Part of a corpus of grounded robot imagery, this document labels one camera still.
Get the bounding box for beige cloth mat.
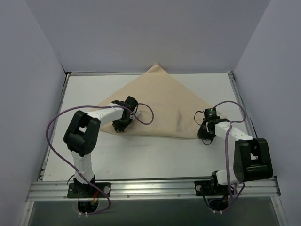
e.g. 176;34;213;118
99;64;211;139

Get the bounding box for aluminium right side rail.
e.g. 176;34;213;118
226;71;271;178

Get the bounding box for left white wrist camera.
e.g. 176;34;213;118
133;110;141;118

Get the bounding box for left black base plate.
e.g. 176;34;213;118
67;182;111;199

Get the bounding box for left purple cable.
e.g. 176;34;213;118
46;102;155;215

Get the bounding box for aluminium rail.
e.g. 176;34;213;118
226;71;271;178
26;178;280;201

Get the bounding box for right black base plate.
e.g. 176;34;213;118
194;179;230;196

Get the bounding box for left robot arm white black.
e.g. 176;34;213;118
63;96;140;197

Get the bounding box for aluminium front rail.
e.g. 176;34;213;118
26;178;280;201

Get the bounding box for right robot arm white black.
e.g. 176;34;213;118
197;107;273;194

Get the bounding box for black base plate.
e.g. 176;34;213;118
194;179;230;196
67;182;111;199

